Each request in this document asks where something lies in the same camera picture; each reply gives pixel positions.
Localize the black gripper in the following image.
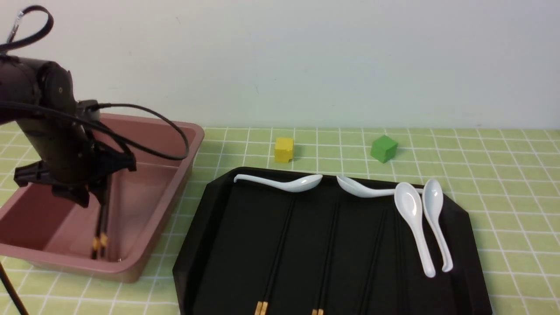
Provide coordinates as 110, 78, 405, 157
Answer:
14, 140, 137, 209

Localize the black chopstick gold band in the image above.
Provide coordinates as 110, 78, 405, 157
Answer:
255, 197, 294, 315
317, 201, 341, 315
311, 201, 338, 315
98, 175, 112, 259
260, 197, 297, 315
91, 206, 102, 260

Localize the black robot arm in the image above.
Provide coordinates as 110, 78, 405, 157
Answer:
1, 56, 136, 208

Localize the pink plastic bin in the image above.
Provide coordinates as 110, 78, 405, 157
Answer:
0, 122, 204, 283

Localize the black plastic tray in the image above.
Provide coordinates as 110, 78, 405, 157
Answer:
173, 167, 493, 315

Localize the yellow cube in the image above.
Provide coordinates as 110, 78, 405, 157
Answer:
274, 137, 294, 163

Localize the white spoon far left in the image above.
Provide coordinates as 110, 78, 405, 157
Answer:
234, 174, 323, 193

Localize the white spoon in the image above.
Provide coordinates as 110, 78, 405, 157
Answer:
336, 176, 396, 199
422, 178, 454, 273
394, 182, 436, 278
234, 174, 323, 193

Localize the white spoon upper middle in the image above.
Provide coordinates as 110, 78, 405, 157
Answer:
336, 176, 396, 199

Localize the plain black chopstick left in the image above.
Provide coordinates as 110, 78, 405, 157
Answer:
357, 210, 387, 315

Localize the green cube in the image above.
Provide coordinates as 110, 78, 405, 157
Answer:
370, 134, 398, 164

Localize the white spoon centre right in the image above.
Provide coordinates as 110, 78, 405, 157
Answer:
394, 182, 436, 278

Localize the white spoon far right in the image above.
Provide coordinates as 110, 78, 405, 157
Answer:
422, 178, 454, 273

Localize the black cable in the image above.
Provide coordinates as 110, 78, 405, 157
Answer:
0, 101, 190, 161

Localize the black strap loop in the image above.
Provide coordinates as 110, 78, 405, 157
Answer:
0, 5, 55, 53

